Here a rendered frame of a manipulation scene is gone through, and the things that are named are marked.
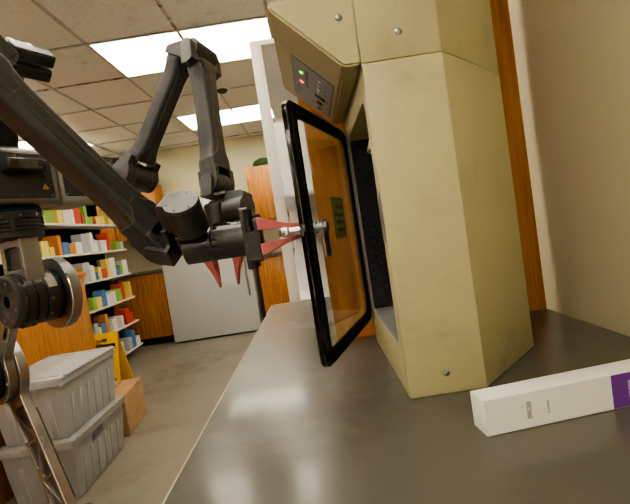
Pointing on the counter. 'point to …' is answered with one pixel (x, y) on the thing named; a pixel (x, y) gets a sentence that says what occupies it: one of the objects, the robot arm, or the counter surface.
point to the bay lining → (371, 224)
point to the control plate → (311, 86)
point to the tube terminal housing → (441, 191)
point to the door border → (309, 231)
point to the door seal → (314, 233)
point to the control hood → (318, 46)
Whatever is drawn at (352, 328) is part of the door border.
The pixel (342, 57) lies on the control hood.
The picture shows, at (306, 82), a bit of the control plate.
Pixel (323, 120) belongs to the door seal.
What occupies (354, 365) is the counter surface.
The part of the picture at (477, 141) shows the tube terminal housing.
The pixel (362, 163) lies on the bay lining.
